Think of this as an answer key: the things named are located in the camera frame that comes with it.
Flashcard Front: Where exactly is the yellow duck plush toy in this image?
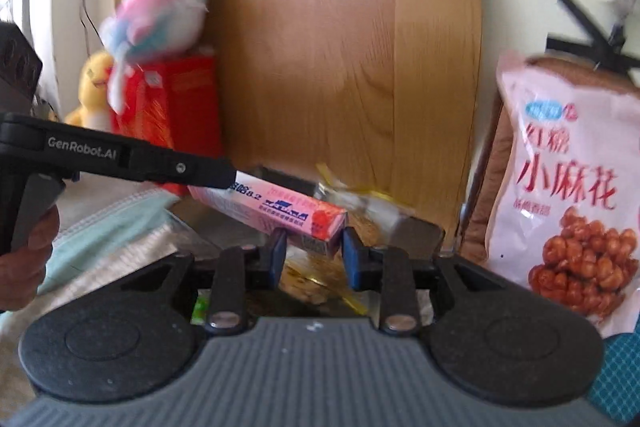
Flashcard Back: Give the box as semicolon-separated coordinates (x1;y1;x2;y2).
64;50;114;132

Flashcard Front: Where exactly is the red gift bag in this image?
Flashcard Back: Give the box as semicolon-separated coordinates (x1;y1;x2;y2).
110;48;226;198

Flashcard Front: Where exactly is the pink fried twist snack bag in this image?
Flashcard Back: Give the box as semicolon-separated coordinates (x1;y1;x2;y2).
486;56;639;337

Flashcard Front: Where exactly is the brown wooden headboard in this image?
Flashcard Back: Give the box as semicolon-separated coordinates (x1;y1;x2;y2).
112;0;484;241

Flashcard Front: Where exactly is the patterned beige green blanket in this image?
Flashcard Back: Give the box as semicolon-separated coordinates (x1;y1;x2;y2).
1;174;213;421

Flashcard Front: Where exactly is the pink blue plush toy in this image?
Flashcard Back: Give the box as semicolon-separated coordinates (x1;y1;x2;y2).
100;0;207;114

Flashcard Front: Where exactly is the teal patterned bedsheet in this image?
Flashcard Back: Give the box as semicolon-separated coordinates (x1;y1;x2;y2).
588;327;640;425

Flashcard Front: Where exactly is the pink rectangular snack box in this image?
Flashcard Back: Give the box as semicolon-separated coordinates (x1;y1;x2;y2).
189;171;347;257

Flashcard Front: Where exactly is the person's left hand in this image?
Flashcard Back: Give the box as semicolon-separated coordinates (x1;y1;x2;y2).
0;206;60;311

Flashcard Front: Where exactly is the clear gold snack packet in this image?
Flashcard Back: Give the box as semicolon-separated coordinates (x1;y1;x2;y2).
280;164;414;319

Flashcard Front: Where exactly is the black cardboard box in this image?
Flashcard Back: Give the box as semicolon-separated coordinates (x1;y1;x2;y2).
168;166;444;258

